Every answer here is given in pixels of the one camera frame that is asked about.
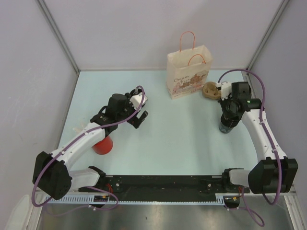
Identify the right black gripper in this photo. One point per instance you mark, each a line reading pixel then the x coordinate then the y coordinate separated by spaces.
pixel 222 104

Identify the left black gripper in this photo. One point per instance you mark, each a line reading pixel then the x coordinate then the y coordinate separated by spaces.
pixel 140 119

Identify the beige paper takeout bag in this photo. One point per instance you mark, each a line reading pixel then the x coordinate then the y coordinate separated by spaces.
pixel 187 70

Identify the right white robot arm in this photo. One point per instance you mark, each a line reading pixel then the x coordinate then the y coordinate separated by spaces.
pixel 274 172

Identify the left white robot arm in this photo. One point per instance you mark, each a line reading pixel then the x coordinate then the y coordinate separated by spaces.
pixel 53 172

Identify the tall black coffee cup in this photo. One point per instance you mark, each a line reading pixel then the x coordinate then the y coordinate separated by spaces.
pixel 226 125

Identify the red cylindrical container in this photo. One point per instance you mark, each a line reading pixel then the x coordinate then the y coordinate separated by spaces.
pixel 104 146

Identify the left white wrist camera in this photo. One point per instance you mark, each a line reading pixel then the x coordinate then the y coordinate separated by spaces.
pixel 136 100

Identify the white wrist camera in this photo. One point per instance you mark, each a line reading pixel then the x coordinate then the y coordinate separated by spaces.
pixel 136 100
pixel 225 88

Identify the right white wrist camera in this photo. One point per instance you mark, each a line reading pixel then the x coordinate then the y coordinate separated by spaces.
pixel 225 88

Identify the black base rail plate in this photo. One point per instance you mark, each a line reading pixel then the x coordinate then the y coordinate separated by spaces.
pixel 166 185

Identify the white slotted cable duct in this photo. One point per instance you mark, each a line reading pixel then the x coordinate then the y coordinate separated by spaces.
pixel 91 199

